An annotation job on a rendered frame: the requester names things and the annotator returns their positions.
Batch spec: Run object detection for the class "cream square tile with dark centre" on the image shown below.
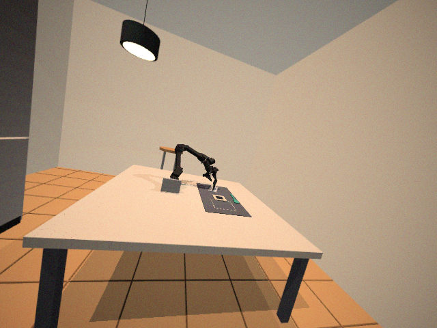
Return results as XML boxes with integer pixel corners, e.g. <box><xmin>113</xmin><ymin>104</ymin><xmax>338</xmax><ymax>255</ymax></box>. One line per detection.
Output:
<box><xmin>212</xmin><ymin>195</ymin><xmax>227</xmax><ymax>202</ymax></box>

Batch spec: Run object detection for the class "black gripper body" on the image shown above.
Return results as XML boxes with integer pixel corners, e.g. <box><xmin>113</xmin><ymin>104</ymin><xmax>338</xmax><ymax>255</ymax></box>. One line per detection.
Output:
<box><xmin>203</xmin><ymin>165</ymin><xmax>219</xmax><ymax>177</ymax></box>

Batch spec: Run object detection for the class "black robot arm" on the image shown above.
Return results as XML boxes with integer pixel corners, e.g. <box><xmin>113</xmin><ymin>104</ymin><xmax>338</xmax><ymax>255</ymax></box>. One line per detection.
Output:
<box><xmin>170</xmin><ymin>144</ymin><xmax>215</xmax><ymax>180</ymax></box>

